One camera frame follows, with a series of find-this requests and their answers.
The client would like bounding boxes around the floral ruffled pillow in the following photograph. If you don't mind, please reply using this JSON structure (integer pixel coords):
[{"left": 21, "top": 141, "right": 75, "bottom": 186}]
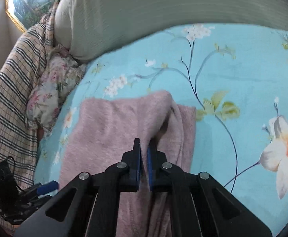
[{"left": 25, "top": 44, "right": 87, "bottom": 131}]

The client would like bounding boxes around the pink knit short-sleeve shirt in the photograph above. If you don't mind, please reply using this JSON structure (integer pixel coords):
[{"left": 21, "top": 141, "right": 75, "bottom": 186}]
[{"left": 59, "top": 90, "right": 197, "bottom": 237}]

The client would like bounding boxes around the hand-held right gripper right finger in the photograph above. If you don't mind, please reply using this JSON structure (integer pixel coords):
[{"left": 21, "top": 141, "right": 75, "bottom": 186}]
[{"left": 147, "top": 138, "right": 273, "bottom": 237}]

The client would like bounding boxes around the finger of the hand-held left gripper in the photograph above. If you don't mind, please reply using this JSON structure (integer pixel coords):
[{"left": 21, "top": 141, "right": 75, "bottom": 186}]
[{"left": 23, "top": 180, "right": 59, "bottom": 204}]

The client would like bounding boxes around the blue floral bed sheet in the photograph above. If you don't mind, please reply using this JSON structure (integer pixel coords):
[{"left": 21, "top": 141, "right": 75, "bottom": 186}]
[{"left": 33, "top": 23, "right": 288, "bottom": 237}]

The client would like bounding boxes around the plaid quilt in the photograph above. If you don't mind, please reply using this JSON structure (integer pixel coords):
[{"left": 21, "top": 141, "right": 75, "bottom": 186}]
[{"left": 0, "top": 0, "right": 63, "bottom": 235}]

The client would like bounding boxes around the framed landscape wall picture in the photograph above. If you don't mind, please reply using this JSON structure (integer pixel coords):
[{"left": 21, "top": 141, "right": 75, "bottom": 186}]
[{"left": 6, "top": 0, "right": 69, "bottom": 33}]

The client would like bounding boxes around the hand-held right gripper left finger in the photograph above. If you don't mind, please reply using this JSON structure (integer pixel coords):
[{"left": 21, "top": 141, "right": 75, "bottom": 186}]
[{"left": 13, "top": 138, "right": 142, "bottom": 237}]

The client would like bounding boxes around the green striped pillow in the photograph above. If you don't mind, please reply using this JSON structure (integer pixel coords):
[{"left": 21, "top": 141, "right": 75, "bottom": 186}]
[{"left": 54, "top": 0, "right": 288, "bottom": 63}]

